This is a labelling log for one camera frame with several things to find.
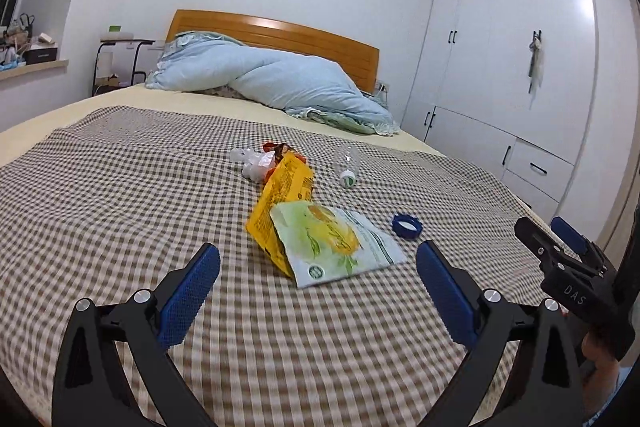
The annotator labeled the brown checked blanket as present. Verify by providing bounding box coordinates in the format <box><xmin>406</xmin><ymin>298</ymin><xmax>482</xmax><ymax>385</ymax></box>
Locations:
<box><xmin>0</xmin><ymin>106</ymin><xmax>601</xmax><ymax>427</ymax></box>

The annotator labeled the clear plastic wrapper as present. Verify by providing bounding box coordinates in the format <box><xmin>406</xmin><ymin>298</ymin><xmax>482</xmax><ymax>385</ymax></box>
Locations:
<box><xmin>230</xmin><ymin>147</ymin><xmax>276</xmax><ymax>182</ymax></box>

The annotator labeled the handbag with black handles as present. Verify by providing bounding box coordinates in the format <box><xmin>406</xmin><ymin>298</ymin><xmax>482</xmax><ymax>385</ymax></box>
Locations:
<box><xmin>5</xmin><ymin>13</ymin><xmax>35</xmax><ymax>52</ymax></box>

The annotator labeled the clear plastic bottle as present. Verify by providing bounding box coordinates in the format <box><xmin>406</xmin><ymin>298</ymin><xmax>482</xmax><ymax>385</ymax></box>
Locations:
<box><xmin>333</xmin><ymin>144</ymin><xmax>362</xmax><ymax>188</ymax></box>

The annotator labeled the green white snack bag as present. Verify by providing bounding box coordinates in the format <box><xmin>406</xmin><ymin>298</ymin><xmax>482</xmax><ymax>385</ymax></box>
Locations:
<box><xmin>270</xmin><ymin>201</ymin><xmax>408</xmax><ymax>289</ymax></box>

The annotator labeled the white wardrobe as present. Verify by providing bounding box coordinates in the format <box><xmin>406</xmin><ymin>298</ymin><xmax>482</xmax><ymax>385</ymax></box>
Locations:
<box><xmin>400</xmin><ymin>0</ymin><xmax>601</xmax><ymax>228</ymax></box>

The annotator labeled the yellow snack bag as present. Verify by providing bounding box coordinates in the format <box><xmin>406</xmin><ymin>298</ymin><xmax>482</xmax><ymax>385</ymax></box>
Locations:
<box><xmin>245</xmin><ymin>151</ymin><xmax>315</xmax><ymax>280</ymax></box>

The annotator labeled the hanging pale green cloth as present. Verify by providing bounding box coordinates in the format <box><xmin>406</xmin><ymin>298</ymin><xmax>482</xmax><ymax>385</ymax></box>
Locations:
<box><xmin>526</xmin><ymin>29</ymin><xmax>545</xmax><ymax>96</ymax></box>

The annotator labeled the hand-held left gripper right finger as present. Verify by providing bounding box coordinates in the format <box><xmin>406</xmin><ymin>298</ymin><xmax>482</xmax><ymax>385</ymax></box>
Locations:
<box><xmin>416</xmin><ymin>240</ymin><xmax>586</xmax><ymax>427</ymax></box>

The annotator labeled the black frame side table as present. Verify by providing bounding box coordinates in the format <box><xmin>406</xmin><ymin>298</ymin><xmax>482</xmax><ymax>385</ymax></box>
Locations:
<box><xmin>91</xmin><ymin>38</ymin><xmax>157</xmax><ymax>96</ymax></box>

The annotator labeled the light blue duvet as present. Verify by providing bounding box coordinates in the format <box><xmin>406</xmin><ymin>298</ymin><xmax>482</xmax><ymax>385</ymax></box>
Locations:
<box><xmin>144</xmin><ymin>32</ymin><xmax>401</xmax><ymax>136</ymax></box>

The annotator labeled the orange snack packet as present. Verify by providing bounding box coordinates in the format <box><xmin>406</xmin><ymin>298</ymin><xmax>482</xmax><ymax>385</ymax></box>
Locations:
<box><xmin>262</xmin><ymin>142</ymin><xmax>306</xmax><ymax>180</ymax></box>

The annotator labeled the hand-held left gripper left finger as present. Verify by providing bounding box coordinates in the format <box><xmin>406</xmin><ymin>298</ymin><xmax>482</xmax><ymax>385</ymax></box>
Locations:
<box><xmin>51</xmin><ymin>243</ymin><xmax>221</xmax><ymax>427</ymax></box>

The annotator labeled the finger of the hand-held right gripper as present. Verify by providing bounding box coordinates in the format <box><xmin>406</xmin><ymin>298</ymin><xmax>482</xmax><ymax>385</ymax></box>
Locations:
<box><xmin>514</xmin><ymin>216</ymin><xmax>604</xmax><ymax>276</ymax></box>
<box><xmin>550</xmin><ymin>216</ymin><xmax>619</xmax><ymax>276</ymax></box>

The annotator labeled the person's right hand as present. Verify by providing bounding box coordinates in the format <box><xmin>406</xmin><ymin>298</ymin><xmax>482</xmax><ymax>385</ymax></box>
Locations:
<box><xmin>575</xmin><ymin>329</ymin><xmax>621</xmax><ymax>400</ymax></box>

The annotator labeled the person's right forearm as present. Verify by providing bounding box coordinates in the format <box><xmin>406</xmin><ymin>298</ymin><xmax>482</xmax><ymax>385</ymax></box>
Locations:
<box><xmin>587</xmin><ymin>359</ymin><xmax>640</xmax><ymax>427</ymax></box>

